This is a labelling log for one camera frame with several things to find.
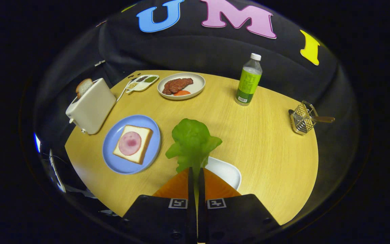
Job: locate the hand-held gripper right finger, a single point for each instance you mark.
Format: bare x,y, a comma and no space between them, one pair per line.
201,217

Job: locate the green label plastic bottle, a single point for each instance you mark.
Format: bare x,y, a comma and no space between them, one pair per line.
247,84

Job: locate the white cloth clip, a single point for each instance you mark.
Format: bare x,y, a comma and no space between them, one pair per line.
99,63

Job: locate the white bread slice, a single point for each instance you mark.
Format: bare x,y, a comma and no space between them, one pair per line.
145,135

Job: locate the pile of yellow soybeans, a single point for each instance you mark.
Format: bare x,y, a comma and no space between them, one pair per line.
132,85

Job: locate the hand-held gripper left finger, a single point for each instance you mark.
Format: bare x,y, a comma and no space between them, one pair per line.
191,217

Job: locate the pile of green beans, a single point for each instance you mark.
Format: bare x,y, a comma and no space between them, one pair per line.
151,79

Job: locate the pile of dark red beans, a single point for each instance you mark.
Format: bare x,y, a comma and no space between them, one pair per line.
142,79

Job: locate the white rounded square plate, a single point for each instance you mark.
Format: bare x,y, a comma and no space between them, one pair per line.
227,173

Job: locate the brown meat slice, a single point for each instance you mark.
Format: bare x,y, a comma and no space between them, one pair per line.
176,85

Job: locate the white divided dish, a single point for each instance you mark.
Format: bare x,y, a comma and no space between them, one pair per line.
141,87

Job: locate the pink ham slice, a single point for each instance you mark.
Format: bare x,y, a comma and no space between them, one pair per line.
130,143

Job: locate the green lettuce leaf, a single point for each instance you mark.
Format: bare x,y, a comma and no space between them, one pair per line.
191,142

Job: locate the white toaster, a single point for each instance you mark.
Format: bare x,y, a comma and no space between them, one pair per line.
93,108

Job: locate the orange tomato slice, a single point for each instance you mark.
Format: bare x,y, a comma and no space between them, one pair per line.
181,93

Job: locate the toasted bread slice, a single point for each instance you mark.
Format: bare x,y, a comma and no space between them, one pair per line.
84,87

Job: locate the blue round plate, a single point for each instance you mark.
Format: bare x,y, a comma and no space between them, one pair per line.
113,159

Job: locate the beige round plate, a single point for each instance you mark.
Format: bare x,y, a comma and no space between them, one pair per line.
196,83

